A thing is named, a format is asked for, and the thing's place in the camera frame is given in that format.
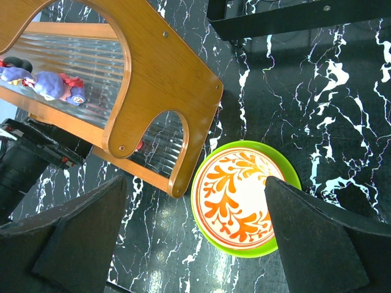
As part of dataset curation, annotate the green plastic plate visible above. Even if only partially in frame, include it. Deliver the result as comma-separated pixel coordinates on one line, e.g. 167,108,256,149
191,140,301,258

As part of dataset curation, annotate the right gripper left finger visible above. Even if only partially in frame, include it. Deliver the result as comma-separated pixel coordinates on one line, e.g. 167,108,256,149
1,176,127,292

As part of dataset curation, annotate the orange wooden glass shelf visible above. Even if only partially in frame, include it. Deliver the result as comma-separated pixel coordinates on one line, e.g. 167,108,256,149
1,1,223,198

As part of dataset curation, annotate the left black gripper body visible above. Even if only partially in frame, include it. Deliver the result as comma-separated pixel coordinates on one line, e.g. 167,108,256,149
1,117,92,220

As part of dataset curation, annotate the black hair princess toy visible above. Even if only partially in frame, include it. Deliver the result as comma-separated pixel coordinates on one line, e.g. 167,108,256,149
1,56,33,73

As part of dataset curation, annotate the pink piglet toy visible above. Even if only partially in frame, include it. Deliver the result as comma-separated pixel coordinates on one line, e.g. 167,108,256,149
136,140,144,151

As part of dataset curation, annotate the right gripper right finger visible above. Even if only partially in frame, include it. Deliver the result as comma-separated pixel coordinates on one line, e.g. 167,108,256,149
265,176,390,292

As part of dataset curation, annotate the black wire dish rack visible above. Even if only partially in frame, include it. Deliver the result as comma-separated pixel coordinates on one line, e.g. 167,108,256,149
206,1,390,41

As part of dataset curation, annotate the purple donkey toy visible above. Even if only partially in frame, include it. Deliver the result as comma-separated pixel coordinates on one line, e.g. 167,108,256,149
0,66,87,107

